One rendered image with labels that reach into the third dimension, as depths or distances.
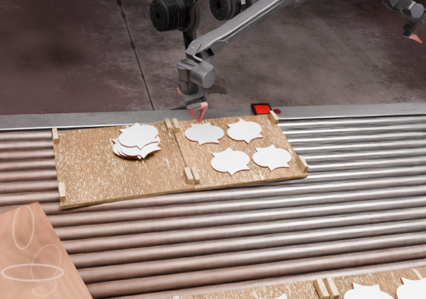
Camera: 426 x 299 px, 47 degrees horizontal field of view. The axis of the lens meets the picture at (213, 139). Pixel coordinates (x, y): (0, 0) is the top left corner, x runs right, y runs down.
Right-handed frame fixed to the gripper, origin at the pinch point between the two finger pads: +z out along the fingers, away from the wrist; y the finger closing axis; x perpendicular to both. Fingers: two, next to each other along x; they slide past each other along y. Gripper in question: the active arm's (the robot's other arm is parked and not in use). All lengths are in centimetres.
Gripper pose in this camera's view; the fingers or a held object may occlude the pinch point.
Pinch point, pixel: (194, 110)
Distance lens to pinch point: 168.5
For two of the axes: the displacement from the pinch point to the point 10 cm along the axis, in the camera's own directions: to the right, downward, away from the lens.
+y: 3.3, 6.2, -7.2
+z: 1.2, 7.2, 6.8
